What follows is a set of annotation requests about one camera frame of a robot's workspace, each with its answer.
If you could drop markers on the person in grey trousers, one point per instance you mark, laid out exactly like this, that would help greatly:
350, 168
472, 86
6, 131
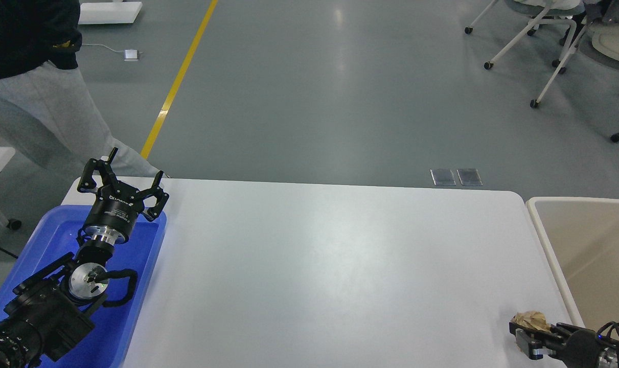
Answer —
46, 111

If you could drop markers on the white flat board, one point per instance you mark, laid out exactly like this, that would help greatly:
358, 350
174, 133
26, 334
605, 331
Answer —
113, 12

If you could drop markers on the left metal floor plate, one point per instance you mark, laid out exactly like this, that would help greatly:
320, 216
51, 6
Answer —
443, 178

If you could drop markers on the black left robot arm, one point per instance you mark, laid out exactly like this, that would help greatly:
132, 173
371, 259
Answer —
52, 309

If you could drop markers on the brown paper ball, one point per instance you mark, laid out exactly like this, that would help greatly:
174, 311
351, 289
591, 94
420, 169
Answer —
532, 320

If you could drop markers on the beige plastic bin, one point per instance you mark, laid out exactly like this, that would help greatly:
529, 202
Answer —
580, 238

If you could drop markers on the right metal floor plate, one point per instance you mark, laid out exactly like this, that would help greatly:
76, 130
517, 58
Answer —
470, 177

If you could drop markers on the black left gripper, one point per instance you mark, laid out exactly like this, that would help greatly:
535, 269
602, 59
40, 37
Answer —
118, 207

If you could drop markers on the metal floor plate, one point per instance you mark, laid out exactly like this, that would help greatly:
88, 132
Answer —
443, 178
470, 177

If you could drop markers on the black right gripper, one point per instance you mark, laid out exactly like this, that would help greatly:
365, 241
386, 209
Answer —
583, 349

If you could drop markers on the white power adapter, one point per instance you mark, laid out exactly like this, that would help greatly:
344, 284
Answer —
131, 55

